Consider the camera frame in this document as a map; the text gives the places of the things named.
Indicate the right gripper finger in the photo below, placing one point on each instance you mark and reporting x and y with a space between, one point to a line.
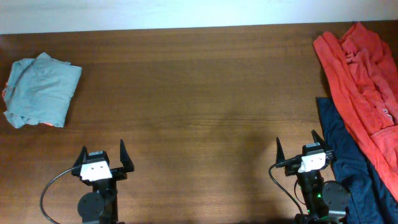
317 139
280 158

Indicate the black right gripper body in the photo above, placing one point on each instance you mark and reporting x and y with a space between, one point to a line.
292 170

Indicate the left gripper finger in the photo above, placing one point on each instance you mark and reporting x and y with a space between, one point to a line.
82 157
125 159

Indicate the orange printed t-shirt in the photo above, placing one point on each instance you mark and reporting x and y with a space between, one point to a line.
380 147

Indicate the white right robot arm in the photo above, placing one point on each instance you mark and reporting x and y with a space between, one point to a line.
325 201

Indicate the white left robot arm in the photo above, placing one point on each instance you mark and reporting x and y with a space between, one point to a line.
100 206

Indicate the folded grey t-shirt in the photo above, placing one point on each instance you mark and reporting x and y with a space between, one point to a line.
39 90

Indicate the navy blue garment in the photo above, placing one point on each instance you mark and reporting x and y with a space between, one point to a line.
370 201

